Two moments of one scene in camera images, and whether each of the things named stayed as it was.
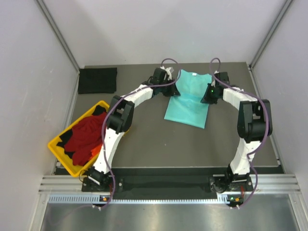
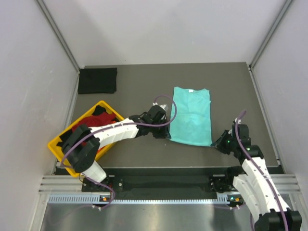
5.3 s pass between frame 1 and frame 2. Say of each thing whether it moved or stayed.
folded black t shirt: stayed
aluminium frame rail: stayed
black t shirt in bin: stayed
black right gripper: moved
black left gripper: moved
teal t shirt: moved
